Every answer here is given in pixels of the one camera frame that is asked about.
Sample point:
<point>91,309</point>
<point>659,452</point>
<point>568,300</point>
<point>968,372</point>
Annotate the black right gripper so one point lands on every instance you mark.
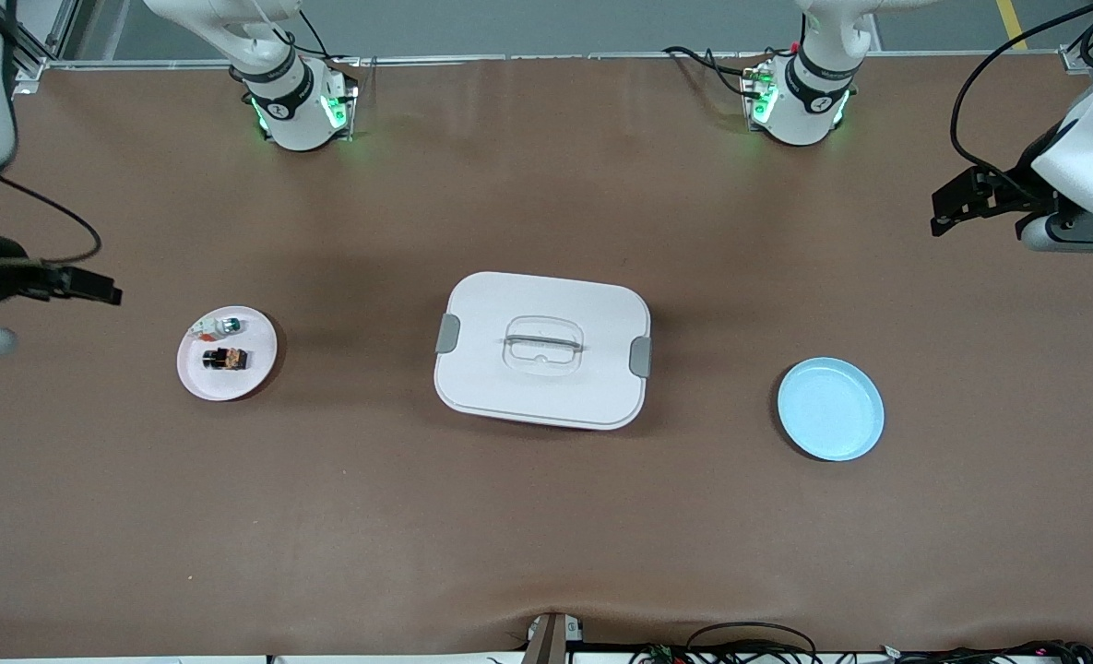
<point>0,278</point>

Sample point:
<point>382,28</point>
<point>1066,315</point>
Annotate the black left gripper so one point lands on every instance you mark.
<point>1004,195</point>

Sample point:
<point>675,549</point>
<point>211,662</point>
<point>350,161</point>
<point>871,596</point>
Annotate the orange black switch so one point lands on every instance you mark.
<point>225,359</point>

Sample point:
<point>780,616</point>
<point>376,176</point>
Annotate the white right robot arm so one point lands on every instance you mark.
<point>302,129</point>

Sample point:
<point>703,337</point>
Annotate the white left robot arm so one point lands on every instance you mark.
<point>1086,157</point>

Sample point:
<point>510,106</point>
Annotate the gray box latch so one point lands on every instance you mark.
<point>640,357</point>
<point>447,334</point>

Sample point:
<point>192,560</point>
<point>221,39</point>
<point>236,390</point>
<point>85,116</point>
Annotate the white lidded plastic box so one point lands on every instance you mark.
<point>546,397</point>

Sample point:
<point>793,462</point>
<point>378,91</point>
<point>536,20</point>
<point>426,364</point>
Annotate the pink round plate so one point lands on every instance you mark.
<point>232,387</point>

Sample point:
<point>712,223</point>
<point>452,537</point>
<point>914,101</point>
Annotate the silver base mounting plate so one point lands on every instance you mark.
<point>348,101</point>
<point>751,92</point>

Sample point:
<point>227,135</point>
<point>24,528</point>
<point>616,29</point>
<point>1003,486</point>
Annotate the light blue round plate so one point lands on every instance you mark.
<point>830,410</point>

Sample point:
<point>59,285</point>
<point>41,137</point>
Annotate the green push button switch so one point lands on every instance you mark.
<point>230,325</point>

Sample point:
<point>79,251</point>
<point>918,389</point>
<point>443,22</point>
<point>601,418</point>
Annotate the aluminium corner bracket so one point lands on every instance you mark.
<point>1079,60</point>

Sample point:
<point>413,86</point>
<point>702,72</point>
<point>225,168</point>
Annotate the aluminium corner frame profile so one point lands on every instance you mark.
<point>43,41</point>

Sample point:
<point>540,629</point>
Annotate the aluminium table edge rail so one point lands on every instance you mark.
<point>555,57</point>

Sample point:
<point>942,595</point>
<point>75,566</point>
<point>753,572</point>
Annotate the camera mount post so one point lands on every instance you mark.
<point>551,641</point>

